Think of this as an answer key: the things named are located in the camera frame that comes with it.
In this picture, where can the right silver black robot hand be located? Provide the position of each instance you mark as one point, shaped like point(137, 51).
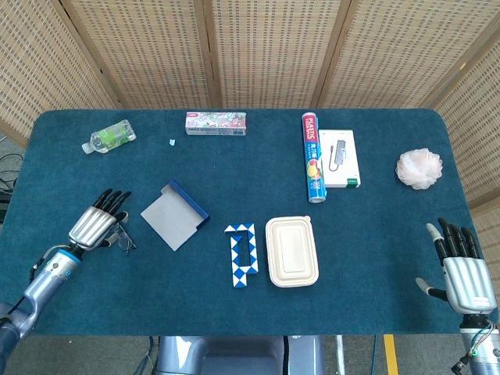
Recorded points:
point(468, 281)

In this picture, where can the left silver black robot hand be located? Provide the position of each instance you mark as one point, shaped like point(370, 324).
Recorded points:
point(91, 226)

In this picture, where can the black eyeglasses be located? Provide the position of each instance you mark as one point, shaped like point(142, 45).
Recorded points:
point(125, 242)

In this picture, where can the blue glasses case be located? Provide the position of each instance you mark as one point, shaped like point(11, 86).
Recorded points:
point(172, 218)

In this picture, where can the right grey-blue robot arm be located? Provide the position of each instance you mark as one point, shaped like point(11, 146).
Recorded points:
point(484, 351)

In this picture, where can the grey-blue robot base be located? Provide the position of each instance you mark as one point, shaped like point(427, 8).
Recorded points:
point(238, 355)

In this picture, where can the clear green-label water bottle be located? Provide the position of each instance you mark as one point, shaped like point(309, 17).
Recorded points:
point(111, 135)

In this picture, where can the yellow floor tape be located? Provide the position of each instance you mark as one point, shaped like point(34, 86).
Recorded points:
point(391, 355)

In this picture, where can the pink mesh bath pouf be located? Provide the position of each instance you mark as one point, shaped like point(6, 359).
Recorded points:
point(419, 169)

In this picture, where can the white floral toothpaste box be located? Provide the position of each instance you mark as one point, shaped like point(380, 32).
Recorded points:
point(215, 123)

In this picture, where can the blue white snake puzzle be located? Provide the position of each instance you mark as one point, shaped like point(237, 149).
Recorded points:
point(251, 250)

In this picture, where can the teal table cloth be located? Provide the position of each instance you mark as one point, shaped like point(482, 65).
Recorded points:
point(250, 176)

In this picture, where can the white USB hub box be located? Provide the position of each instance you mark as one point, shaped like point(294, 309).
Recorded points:
point(343, 168)

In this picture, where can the beige lidded food container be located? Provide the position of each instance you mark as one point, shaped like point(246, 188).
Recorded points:
point(291, 252)

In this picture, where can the blue plastic wrap roll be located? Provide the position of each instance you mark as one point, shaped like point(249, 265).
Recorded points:
point(313, 160)

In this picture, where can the woven bamboo folding screen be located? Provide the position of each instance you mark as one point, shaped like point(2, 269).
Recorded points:
point(269, 51)

